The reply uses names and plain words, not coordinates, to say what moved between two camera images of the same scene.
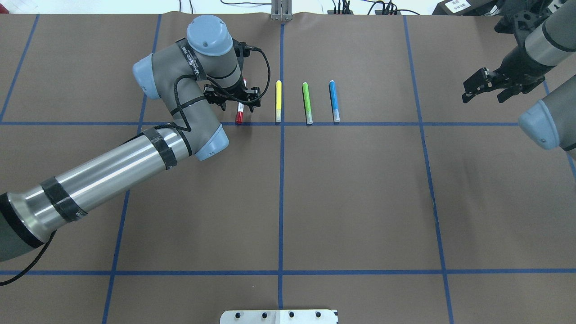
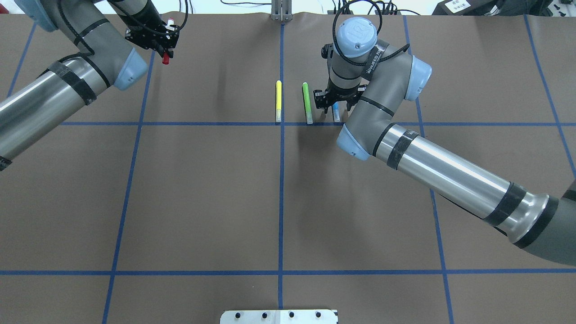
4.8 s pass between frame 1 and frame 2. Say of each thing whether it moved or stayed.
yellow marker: stayed
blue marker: stayed
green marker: stayed
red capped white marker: moved
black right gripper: moved
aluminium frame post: stayed
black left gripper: moved
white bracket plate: stayed
